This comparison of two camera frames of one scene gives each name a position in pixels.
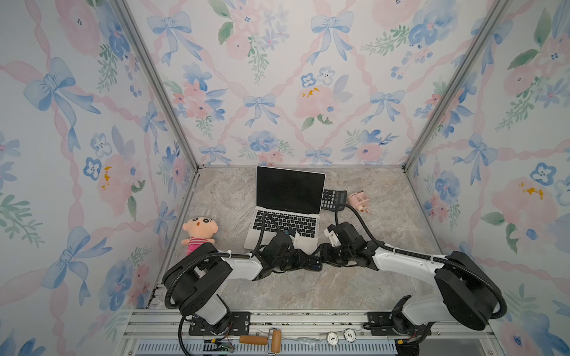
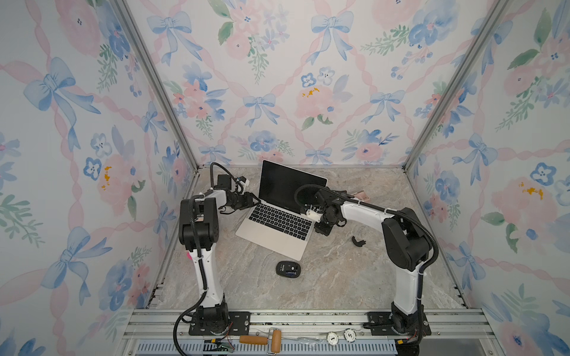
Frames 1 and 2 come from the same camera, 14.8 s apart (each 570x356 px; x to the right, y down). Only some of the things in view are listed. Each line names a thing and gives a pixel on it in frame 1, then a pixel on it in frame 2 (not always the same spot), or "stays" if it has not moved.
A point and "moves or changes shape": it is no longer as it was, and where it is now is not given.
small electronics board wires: x=223 y=343 stays
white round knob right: x=349 y=335 stays
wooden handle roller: x=275 y=340 stays
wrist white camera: x=294 y=237 -> x=243 y=182
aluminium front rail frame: x=159 y=333 stays
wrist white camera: x=330 y=233 -> x=313 y=215
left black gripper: x=298 y=260 -> x=248 y=198
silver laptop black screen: x=286 y=200 moves or changes shape
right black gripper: x=324 y=254 -> x=323 y=231
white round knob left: x=332 y=338 stays
